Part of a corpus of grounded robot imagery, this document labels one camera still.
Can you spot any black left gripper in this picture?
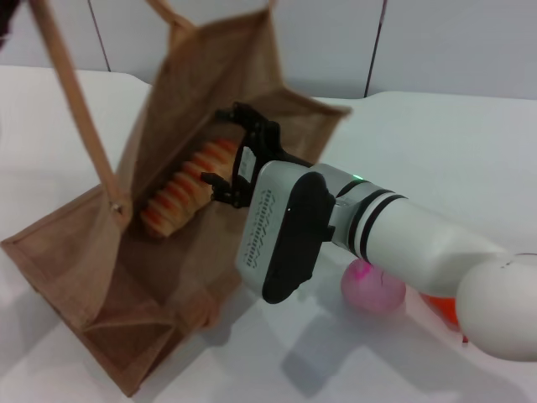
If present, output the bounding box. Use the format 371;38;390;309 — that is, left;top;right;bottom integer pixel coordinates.
0;0;23;39

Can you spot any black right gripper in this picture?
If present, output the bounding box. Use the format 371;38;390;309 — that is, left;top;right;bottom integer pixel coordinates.
200;101;319;210

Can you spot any orange striped long bread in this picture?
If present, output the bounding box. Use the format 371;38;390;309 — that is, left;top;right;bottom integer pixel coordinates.
139;138;236;238

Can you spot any brown jute handbag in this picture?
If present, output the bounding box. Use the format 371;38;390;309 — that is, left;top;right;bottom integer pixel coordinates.
0;0;352;398

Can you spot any pink peach bun toy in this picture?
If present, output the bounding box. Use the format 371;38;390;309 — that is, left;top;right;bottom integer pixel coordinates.
340;259;407;314

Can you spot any orange pear toy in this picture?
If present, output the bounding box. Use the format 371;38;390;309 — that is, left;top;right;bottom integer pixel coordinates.
420;292;471;346

